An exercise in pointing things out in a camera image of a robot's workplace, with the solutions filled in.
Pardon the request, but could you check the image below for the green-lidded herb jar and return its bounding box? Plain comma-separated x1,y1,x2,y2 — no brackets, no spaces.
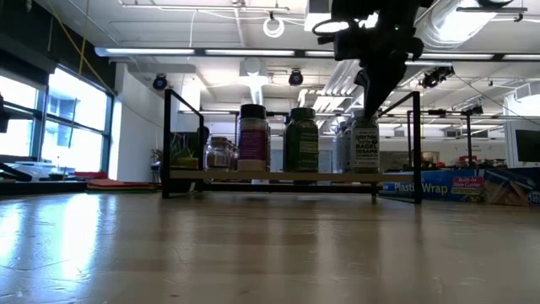
284,106,321,173

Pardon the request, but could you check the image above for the dark monitor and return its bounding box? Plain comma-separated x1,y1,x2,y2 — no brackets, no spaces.
515,129,540,164

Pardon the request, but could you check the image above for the blue plastic wrap box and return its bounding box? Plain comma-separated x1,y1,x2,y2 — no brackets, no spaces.
378,167,540,208

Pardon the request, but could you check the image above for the black ceiling device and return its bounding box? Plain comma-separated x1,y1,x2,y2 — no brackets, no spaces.
418,65,456,90

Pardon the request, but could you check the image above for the long overhead light bar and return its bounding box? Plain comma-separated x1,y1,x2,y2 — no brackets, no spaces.
94,46,540,61

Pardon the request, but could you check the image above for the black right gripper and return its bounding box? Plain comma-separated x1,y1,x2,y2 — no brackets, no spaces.
314,0,425,121

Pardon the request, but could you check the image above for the potted succulent plant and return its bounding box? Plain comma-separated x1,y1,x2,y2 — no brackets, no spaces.
151,133,204,193

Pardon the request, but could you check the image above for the white-lidded clear spice jar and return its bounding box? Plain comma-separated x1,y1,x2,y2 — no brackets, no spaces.
350,110,381,175

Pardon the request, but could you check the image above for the black aluminium table frame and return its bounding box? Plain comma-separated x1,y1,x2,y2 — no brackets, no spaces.
0,180,89,196

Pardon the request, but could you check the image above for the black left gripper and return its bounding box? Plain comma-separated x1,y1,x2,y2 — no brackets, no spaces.
0,95,34,183

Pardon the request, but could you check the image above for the background robot rig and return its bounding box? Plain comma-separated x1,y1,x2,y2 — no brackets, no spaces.
421,105,507,171

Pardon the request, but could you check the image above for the wooden shelf with black legs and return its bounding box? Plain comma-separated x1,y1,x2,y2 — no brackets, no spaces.
162,87,423,206

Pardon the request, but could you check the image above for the large window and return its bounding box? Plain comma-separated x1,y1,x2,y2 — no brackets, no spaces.
0,67,113,174

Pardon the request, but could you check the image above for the white cable coil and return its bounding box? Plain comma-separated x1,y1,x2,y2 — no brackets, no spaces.
262,15,286,40

